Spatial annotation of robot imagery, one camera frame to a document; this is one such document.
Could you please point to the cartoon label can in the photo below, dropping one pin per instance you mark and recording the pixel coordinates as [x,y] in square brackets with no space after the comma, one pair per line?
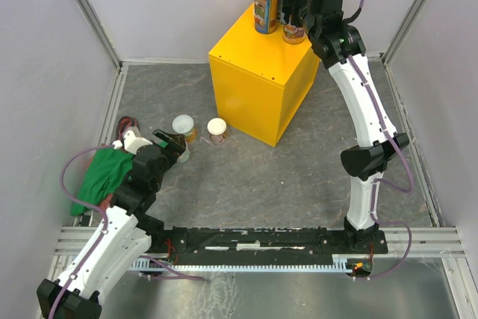
[292,34]
[265,16]

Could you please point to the grey slotted cable duct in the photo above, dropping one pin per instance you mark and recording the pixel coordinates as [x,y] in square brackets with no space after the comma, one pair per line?
[338,265]

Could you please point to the white lid small can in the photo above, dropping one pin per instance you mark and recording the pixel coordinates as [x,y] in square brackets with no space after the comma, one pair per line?
[217,129]

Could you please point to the green cloth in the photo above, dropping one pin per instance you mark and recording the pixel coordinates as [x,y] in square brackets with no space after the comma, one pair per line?
[104,173]

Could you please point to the yellow box counter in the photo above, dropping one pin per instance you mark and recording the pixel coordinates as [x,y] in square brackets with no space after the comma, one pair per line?
[259,80]

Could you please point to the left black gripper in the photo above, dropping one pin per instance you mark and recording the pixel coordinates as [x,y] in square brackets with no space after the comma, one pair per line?
[170,146]

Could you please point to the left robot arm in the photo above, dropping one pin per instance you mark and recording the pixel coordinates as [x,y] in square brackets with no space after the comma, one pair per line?
[125,232]

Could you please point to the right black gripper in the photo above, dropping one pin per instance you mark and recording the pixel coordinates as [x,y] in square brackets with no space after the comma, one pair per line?
[290,1]

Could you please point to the red cloth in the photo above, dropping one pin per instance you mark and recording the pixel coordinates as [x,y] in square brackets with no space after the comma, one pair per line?
[105,203]

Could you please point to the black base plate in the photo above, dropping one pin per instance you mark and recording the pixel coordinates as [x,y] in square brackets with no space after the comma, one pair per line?
[265,246]

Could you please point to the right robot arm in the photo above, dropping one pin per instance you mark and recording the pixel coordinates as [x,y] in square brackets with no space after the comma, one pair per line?
[338,44]

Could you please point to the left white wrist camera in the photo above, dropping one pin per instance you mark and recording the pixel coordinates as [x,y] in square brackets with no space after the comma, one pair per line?
[131,140]

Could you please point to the white lid yellow can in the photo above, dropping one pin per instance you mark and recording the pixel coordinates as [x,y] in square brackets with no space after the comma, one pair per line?
[184,124]

